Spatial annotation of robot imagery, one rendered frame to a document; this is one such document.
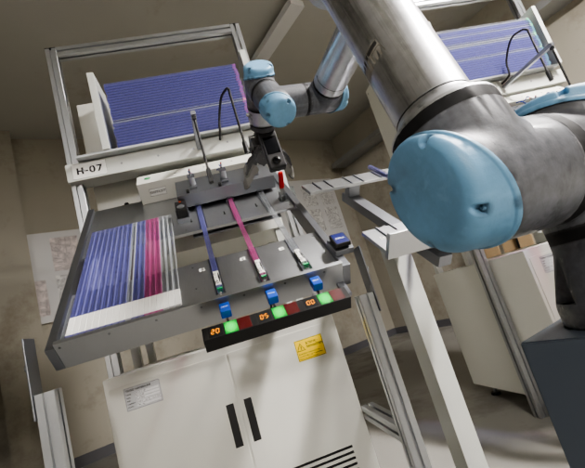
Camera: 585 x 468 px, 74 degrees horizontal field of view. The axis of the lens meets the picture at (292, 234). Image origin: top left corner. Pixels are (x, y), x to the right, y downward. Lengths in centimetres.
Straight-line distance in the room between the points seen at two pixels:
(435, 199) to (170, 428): 106
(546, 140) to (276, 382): 102
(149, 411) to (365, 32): 110
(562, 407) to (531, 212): 21
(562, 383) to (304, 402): 89
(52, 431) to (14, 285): 277
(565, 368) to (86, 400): 356
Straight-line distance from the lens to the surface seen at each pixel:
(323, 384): 127
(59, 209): 405
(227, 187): 137
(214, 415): 125
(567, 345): 47
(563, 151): 41
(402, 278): 114
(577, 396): 49
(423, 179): 37
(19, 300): 370
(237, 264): 104
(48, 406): 101
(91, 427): 380
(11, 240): 382
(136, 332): 95
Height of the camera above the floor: 65
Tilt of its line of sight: 11 degrees up
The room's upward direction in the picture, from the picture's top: 17 degrees counter-clockwise
